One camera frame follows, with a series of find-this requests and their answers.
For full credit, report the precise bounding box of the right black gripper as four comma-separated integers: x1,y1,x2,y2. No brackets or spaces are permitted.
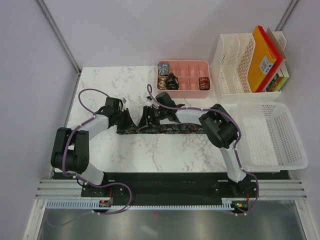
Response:
137,105,167,131

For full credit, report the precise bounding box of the dark floral patterned tie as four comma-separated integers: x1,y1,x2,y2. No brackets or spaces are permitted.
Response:
116,123,205,135

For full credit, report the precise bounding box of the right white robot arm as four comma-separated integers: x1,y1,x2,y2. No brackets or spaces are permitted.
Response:
138,92,250,197

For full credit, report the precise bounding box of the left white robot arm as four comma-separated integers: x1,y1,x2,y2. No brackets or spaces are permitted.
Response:
50,97,134,197

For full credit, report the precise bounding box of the beige floral rolled tie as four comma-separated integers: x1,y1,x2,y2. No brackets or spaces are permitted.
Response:
157,76,168,90

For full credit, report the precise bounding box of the black rolled tie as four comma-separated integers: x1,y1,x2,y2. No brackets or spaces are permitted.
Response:
166,72,180,90

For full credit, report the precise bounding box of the grey rolled tie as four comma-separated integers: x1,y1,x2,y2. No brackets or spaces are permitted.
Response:
157,62,170,76

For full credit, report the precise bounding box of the pink compartment organizer box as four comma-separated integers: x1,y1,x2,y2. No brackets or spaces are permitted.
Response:
155,59,213,99

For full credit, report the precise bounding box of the red rolled tie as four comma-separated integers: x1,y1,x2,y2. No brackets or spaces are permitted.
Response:
198,77,211,91

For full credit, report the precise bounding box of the white file organizer rack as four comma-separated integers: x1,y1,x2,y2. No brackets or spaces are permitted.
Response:
212,32,287,104

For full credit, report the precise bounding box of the red folder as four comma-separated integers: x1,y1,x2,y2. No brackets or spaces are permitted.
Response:
256,30,285,93

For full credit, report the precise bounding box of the white perforated plastic basket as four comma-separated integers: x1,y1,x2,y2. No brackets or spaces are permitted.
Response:
236,101,308,172

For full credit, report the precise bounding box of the orange folder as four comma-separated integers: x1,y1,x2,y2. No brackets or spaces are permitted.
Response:
247,25,277,93

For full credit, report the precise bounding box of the green book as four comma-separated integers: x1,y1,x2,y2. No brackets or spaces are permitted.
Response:
265,74,289,92

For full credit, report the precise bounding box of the brown cardboard folder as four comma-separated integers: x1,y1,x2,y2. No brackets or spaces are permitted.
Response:
266,27,287,62

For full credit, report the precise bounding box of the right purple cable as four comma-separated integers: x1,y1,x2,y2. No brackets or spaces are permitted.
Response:
146,83,261,217

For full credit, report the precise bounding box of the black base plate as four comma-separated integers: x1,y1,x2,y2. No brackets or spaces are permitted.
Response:
51,170,292,213

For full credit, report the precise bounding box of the white slotted cable duct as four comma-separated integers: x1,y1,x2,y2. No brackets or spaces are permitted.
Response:
46,199,236,211

